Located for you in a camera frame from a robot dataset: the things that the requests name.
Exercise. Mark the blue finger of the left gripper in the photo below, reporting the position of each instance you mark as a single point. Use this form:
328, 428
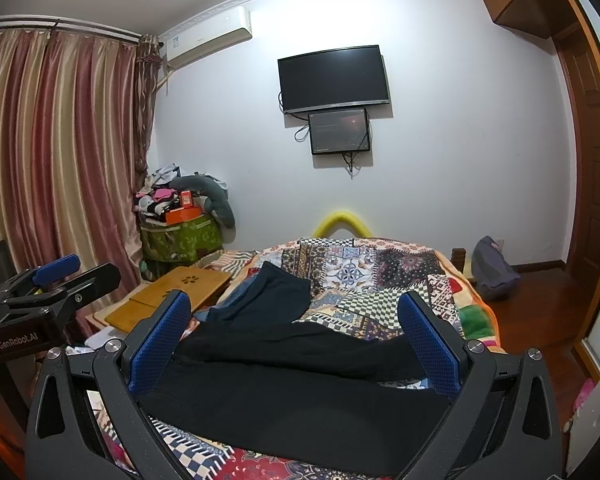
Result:
56, 271
92, 285

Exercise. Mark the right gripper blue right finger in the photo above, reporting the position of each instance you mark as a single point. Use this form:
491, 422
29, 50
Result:
463, 372

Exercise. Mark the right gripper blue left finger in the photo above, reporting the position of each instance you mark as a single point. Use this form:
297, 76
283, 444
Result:
127, 369

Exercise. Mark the black pants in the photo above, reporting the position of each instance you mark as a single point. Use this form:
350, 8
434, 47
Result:
300, 391

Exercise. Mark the blue denim garment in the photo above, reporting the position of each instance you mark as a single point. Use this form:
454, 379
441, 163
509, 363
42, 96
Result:
226, 310

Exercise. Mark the green camouflage storage bag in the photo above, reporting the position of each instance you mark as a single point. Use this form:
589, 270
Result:
184, 242

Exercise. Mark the purple grey backpack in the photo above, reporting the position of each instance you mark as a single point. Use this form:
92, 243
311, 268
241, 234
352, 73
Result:
495, 278

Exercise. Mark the dark teal folded garment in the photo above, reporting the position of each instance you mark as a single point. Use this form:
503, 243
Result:
282, 299

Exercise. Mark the orange box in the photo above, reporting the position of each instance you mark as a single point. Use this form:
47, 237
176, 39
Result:
188, 210

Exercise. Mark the patchwork patterned bed quilt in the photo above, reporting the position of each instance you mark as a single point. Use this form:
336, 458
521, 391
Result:
356, 286

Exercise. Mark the grey plush toy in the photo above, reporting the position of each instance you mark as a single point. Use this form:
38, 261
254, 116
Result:
215, 196

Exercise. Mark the pink striped curtain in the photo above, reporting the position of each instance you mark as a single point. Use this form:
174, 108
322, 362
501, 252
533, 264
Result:
75, 115

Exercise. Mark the yellow foam hoop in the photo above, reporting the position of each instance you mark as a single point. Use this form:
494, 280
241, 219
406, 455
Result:
342, 218

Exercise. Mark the white air conditioner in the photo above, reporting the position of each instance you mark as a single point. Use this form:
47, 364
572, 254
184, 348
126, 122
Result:
191, 42

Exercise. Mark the wooden door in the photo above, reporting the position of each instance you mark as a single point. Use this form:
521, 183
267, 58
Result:
579, 53

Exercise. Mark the small wall monitor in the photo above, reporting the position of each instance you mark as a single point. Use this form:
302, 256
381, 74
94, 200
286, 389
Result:
339, 131

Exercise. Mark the large black wall television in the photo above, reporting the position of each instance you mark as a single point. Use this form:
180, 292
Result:
333, 78

